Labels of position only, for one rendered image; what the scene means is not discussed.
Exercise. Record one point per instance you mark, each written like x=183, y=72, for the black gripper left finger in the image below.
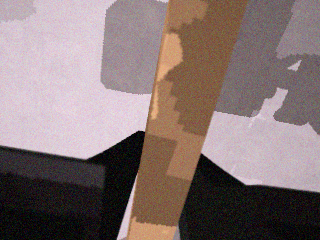
x=95, y=190

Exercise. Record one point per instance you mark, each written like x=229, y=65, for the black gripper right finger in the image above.
x=218, y=206

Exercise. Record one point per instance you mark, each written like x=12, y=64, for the long brown wooden rail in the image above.
x=196, y=46

